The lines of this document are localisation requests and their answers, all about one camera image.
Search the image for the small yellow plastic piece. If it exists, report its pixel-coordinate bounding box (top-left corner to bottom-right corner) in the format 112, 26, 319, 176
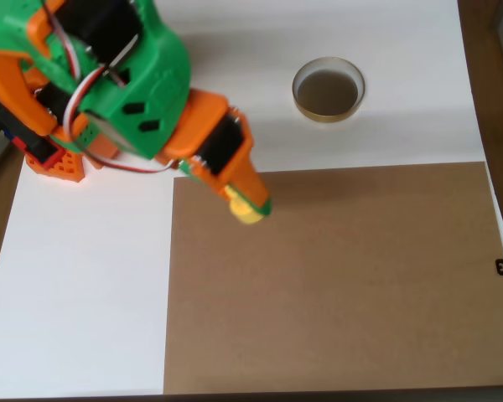
227, 187, 264, 226

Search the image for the round gold-rimmed bowl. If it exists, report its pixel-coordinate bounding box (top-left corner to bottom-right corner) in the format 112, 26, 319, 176
292, 56, 366, 125

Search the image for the white base board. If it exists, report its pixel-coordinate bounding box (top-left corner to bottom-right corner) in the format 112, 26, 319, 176
0, 0, 503, 397

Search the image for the brown fibreboard panel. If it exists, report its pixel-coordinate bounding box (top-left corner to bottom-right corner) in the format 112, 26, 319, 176
163, 161, 503, 395

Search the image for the white and red servo cable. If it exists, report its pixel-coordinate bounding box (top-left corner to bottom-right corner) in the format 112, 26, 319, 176
41, 0, 182, 175

